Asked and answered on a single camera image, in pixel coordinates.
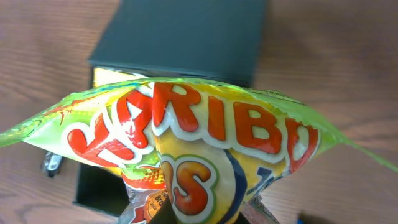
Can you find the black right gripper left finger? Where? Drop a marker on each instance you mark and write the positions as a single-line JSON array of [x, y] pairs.
[[165, 215]]

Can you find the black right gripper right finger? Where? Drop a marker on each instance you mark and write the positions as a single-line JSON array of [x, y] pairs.
[[241, 219]]

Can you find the green Haribo gummy bag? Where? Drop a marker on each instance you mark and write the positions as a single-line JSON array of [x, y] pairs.
[[206, 147]]

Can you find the yellow Hacks candy bag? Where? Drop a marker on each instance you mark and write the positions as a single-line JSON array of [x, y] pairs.
[[103, 76]]

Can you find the red Hacks candy bag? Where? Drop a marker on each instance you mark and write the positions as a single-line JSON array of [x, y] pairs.
[[256, 212]]

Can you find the small black candy bar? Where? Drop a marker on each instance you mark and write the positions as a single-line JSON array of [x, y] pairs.
[[51, 164]]

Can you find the dark green open box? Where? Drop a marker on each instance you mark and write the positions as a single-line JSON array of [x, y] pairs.
[[211, 39]]

